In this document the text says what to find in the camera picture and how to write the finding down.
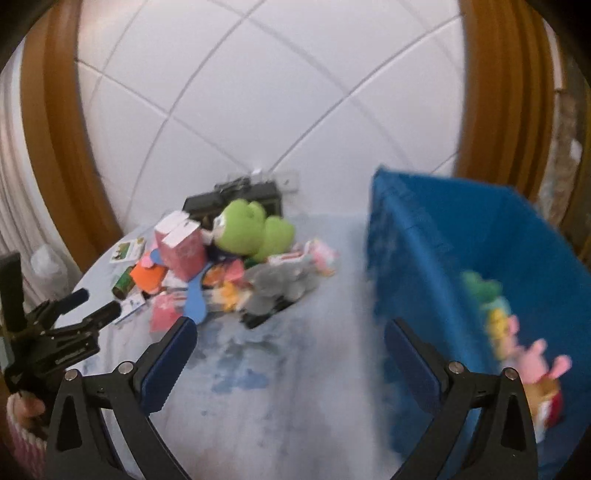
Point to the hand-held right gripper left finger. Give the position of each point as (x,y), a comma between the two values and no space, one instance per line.
(171,364)

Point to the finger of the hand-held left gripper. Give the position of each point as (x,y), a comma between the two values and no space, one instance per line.
(69,300)
(101,314)

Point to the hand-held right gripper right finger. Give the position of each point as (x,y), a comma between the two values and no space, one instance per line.
(411,364)

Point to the blue storage bin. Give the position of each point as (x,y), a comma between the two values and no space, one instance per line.
(415,240)

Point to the green frog plush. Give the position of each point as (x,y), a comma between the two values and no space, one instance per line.
(240,230)

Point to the person's left hand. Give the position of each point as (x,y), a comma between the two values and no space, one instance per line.
(32,408)

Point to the small white box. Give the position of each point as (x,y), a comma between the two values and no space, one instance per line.
(131,310)

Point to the green can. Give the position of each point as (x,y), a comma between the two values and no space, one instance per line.
(123,286)

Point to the pink packet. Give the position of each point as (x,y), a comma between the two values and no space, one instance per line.
(166,314)

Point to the blue foam paddle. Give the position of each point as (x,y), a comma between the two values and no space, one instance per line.
(196,304)

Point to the white card with green picture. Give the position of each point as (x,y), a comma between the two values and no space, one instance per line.
(129,250)

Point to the yellow small toy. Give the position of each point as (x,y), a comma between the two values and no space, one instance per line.
(233,300)

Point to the yellow plush toy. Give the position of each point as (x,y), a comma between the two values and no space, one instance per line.
(501,332)

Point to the pink cardboard box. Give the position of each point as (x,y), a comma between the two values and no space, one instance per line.
(182,251)

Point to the orange snack packet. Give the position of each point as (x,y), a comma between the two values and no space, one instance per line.
(224,274)

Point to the green plush toy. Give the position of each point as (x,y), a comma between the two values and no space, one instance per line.
(482,288)

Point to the white curtain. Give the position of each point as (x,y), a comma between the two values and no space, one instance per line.
(18,184)

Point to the pink plush toy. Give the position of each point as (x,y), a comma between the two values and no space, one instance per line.
(540,364)

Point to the grey plush toy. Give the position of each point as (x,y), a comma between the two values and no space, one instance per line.
(277,281)

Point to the brown red plush toy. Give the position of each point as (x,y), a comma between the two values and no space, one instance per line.
(545,406)

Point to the pink white snack pack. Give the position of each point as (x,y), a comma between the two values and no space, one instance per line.
(321,256)

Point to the transparent dark tube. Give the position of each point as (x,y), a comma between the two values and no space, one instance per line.
(235,182)

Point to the black gift box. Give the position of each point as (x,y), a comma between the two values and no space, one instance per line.
(265,194)

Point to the wooden door frame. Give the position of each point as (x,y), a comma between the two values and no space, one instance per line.
(55,138)
(503,92)

